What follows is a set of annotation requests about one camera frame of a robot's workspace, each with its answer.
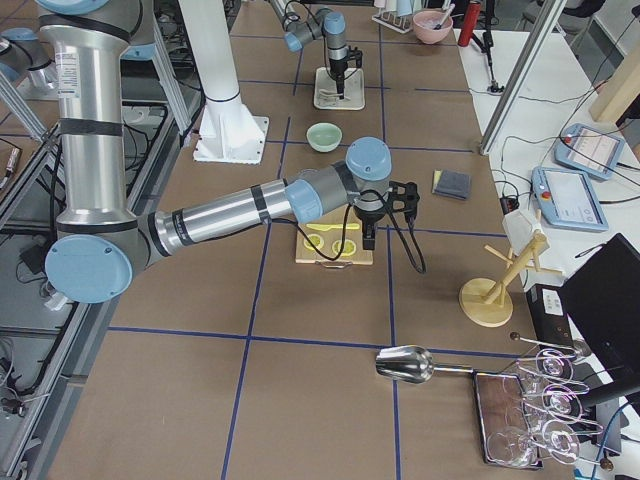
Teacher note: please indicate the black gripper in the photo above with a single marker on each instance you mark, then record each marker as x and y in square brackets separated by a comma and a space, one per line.
[336, 66]
[368, 218]

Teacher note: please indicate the white ceramic spoon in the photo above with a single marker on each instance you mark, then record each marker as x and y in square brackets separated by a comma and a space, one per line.
[328, 94]

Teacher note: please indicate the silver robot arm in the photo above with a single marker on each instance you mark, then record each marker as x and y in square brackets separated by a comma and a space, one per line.
[324, 23]
[101, 244]

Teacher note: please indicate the mint green bowl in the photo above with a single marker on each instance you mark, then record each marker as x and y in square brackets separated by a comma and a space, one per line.
[324, 137]

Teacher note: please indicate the pink bowl with ice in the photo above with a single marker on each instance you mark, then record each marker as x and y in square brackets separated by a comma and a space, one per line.
[430, 27]

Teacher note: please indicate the white bear tray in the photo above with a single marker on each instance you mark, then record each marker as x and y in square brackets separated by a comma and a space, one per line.
[354, 95]

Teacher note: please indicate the lemon slice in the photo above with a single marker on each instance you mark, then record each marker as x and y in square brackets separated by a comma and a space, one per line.
[313, 242]
[348, 247]

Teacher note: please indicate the bamboo cutting board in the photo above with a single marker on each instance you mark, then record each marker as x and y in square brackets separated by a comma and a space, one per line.
[329, 237]

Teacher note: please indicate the yellow plastic knife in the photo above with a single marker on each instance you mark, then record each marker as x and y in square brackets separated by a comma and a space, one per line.
[327, 227]

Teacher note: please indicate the grey yellow sponge cloth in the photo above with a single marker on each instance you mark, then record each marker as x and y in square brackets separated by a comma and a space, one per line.
[451, 184]

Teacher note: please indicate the red bottle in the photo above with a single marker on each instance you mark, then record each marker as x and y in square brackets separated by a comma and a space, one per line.
[470, 19]

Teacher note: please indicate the wooden mug tree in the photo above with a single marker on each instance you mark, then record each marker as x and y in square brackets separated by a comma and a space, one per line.
[486, 302]

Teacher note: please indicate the metal scoop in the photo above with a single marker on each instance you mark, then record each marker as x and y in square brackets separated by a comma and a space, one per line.
[413, 364]

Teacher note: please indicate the black selfie stick tripod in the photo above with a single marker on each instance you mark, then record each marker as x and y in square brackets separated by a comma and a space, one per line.
[486, 43]

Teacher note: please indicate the near blue teach pendant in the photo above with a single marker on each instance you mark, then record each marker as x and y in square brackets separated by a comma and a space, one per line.
[567, 199]

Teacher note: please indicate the blue teach pendant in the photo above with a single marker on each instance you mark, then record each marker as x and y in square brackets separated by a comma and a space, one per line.
[584, 148]
[567, 199]

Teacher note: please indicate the far blue teach pendant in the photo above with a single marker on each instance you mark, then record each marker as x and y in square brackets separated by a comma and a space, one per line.
[584, 148]

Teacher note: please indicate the black laptop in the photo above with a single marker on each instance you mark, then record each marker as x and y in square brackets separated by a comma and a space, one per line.
[602, 300]

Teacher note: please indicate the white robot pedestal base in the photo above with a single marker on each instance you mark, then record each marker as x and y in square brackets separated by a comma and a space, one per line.
[228, 132]

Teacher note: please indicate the aluminium frame post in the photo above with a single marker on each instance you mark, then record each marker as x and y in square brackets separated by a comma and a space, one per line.
[543, 26]

